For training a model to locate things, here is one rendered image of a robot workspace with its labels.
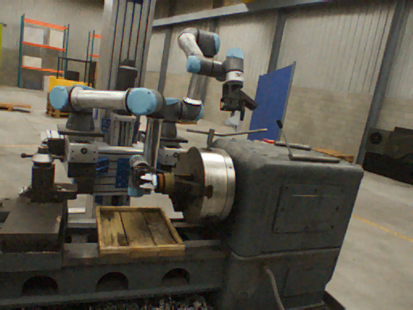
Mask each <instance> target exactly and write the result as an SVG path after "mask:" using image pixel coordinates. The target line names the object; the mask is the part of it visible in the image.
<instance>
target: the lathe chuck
mask: <svg viewBox="0 0 413 310"><path fill-rule="evenodd" d="M205 149H206V147H198V146H192V147H190V149H189V154H190V173H191V174H193V176H194V178H193V179H192V178H188V179H184V178H180V180H181V181H191V182H196V183H199V184H201V185H204V186H209V185H211V186H212V193H211V197H210V198H207V197H204V196H194V195H190V196H189V197H188V199H187V201H186V207H185V210H184V212H183V214H182V216H183V218H184V219H185V220H186V222H187V223H190V224H211V223H214V222H215V221H217V220H218V218H219V217H220V216H221V214H222V210H223V208H224V205H225V202H226V199H227V168H226V165H225V162H224V159H223V155H221V153H220V152H219V150H217V149H213V148H210V150H205ZM207 216H212V217H213V218H212V219H209V220H204V218H205V217H207Z"/></svg>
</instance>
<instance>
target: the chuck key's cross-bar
mask: <svg viewBox="0 0 413 310"><path fill-rule="evenodd" d="M186 131H187V132H196V133H201V134H205V135H209V132H204V131H199V130H194V129H189V128H187V129H186ZM254 132H267V128H265V129H258V130H253V131H246V132H229V133H223V134H222V133H217V132H214V136H237V135H243V134H249V133H254Z"/></svg>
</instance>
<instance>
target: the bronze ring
mask: <svg viewBox="0 0 413 310"><path fill-rule="evenodd" d="M156 178H157V187H156V189H155V190H154V192H155V193H161V194H163V195H169V196H172V194H173V192H176V191H174V187H175V180H176V181H181V180H180V178H179V177H174V175H173V173H169V174H156Z"/></svg>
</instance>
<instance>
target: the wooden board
mask: <svg viewBox="0 0 413 310"><path fill-rule="evenodd" d="M101 211H104V212H101ZM106 211H108V212H107V213H105V212H106ZM112 212H114V213H112ZM140 212H141V213H140ZM147 212H148V213H147ZM149 212H151V213H149ZM152 212H154V213H155V212H157V213H158V212H159V214H156V213H155V214H156V215H157V216H156V215H155V214H154V213H152ZM111 213H112V214H111ZM102 214H104V215H105V216H103V215H102ZM132 214H133V215H132ZM153 214H154V215H153ZM95 215H96V225H97V234H98V253H99V259H102V258H129V254H130V257H131V258H150V257H157V255H158V256H172V255H184V252H185V245H184V243H183V241H182V240H181V238H180V236H179V235H178V234H177V230H176V229H175V228H174V227H173V224H172V223H171V221H170V219H169V217H168V215H167V214H166V213H165V211H164V210H163V207H129V206H119V207H116V206H97V207H96V212H95ZM159 215H160V216H161V217H160V216H159ZM145 216H146V217H145ZM150 216H152V217H153V219H154V220H153V221H154V222H153V221H151V218H152V217H150ZM158 216H159V217H158ZM107 218H108V219H107ZM111 218H112V219H111ZM138 218H139V219H138ZM145 218H147V219H145ZM161 218H162V219H163V220H162V219H161ZM102 219H103V221H102ZM149 219H150V220H149ZM160 219H161V220H160ZM144 220H146V221H147V222H145V221H144ZM155 221H158V222H155ZM160 222H162V223H160ZM149 224H150V225H149ZM153 224H154V225H153ZM163 224H165V225H167V226H165V225H163ZM157 225H158V227H157ZM154 226H155V227H154ZM166 227H167V228H168V229H166ZM155 228H156V232H155ZM153 229H154V230H153ZM157 229H158V231H159V232H158V231H157ZM163 229H164V230H163ZM165 229H166V230H165ZM161 230H162V231H163V232H162V231H161ZM167 230H168V231H167ZM128 231H129V232H128ZM156 234H157V235H156ZM168 234H169V235H171V236H169V235H168ZM153 235H155V236H153ZM158 235H159V237H158ZM119 237H120V239H119ZM135 237H136V238H135ZM151 237H152V238H151ZM160 237H162V238H164V239H162V238H160ZM123 238H127V239H128V238H129V239H128V241H127V239H123ZM154 238H155V240H154ZM103 239H104V240H103ZM161 239H162V240H161ZM171 239H172V240H171ZM131 240H132V241H131ZM164 240H165V241H164ZM109 241H110V242H109ZM120 241H122V242H120ZM146 241H147V242H146ZM167 241H168V242H167ZM173 241H174V242H173ZM102 242H103V243H102ZM128 242H130V243H129V244H130V245H127V244H128ZM171 242H173V245H171V244H170V243H171ZM108 243H109V245H108ZM124 243H127V244H126V245H124ZM154 243H155V244H154ZM174 243H175V244H174ZM163 244H164V245H163ZM146 245H147V246H146ZM100 246H101V247H102V248H100ZM107 246H108V247H107Z"/></svg>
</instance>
